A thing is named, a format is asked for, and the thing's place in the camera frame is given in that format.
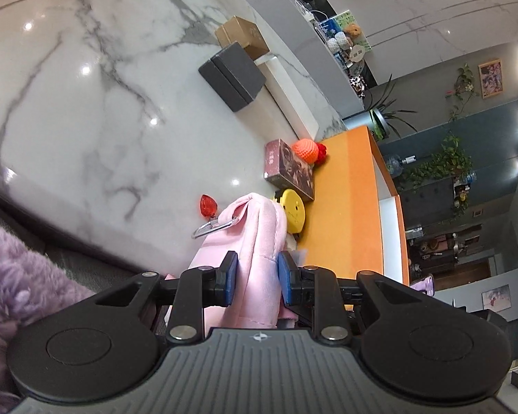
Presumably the wall poster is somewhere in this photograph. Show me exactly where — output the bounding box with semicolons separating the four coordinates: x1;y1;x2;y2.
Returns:
481;285;512;311

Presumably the purple printed object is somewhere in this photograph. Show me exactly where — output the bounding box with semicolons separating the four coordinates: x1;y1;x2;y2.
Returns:
410;274;435;298

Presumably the brown cardboard box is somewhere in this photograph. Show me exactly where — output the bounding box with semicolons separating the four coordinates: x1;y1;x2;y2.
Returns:
214;16;270;61

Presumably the dark cabinet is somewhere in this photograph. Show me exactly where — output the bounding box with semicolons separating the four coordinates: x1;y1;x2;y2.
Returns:
399;179;458;226

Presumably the long leaf green plant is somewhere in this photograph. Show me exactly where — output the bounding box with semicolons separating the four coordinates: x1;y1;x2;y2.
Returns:
363;73;419;139

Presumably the green patterned box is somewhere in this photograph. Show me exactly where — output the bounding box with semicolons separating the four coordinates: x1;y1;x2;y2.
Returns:
324;9;373;52

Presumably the brown printed box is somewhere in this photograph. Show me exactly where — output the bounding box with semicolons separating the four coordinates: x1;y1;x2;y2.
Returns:
263;139;316;203

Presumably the climbing flower plant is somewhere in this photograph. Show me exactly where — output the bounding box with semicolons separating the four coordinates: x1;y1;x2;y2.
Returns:
447;64;480;124

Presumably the orange storage box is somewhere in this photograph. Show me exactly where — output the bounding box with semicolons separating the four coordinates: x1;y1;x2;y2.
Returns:
291;126;411;311

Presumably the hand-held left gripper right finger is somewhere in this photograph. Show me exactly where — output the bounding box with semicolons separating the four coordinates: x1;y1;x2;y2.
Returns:
278;251;420;341

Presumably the orange crocheted ball toy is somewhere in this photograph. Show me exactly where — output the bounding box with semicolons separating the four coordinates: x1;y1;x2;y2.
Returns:
291;139;329;166

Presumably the thin dark wire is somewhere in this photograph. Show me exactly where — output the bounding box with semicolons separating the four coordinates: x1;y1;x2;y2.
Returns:
0;0;32;18

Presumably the purple fluffy blanket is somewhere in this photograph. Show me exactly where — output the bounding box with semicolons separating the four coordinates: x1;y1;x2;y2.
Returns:
0;211;96;414

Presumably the pink fabric pouch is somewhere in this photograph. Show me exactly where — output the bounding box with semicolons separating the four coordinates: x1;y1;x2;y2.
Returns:
164;192;300;331

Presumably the yellow round smiley toy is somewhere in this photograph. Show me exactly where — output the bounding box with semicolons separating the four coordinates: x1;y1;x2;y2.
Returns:
271;187;307;243

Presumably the long white box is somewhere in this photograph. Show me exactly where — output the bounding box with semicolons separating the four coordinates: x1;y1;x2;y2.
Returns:
256;54;320;141

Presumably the green ivy plant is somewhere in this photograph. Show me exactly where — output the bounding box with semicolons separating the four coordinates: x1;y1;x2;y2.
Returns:
399;134;476;193

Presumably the white power strip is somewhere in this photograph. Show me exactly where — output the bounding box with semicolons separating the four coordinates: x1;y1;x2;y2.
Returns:
294;2;318;22

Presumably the wooden sideboard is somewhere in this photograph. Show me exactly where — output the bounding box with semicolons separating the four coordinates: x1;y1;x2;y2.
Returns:
408;224;493;286

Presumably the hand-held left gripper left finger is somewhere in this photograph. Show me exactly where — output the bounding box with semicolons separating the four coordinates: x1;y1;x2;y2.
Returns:
96;251;239;343

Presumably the grey plant pot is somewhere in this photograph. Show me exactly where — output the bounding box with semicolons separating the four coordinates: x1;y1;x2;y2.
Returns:
343;108;391;139

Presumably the cow print item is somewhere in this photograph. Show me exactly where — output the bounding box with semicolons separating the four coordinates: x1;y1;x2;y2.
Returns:
349;75;368;100

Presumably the clear glass bottle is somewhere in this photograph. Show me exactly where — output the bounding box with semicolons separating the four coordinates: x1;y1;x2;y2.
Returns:
386;154;417;177

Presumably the dark grey box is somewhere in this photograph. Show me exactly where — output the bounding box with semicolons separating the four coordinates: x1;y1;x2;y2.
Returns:
198;42;267;113

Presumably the framed wall picture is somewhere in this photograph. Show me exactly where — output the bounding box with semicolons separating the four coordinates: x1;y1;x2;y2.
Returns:
478;58;503;100

